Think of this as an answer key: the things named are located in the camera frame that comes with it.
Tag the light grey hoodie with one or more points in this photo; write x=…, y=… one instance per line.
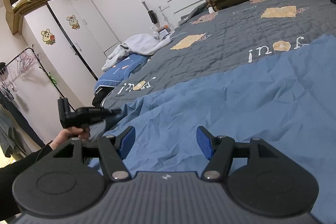
x=142, y=44

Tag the white wardrobe with stickers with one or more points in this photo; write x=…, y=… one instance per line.
x=73, y=41

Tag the person left hand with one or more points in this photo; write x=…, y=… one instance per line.
x=69, y=133

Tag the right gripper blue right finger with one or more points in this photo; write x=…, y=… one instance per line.
x=218, y=151

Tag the white bottle on nightstand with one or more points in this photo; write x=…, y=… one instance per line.
x=155, y=33

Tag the blue patterned pillow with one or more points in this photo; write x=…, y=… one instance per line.
x=120, y=72

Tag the black wall mounted device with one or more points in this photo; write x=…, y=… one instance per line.
x=153, y=16

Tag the black clothes rack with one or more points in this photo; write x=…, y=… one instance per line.
x=26, y=82

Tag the blue shirt garment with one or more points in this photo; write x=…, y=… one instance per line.
x=287, y=99

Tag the grey quilted bedspread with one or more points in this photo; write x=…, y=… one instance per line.
x=220, y=42

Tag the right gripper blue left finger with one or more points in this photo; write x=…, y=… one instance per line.
x=113, y=150

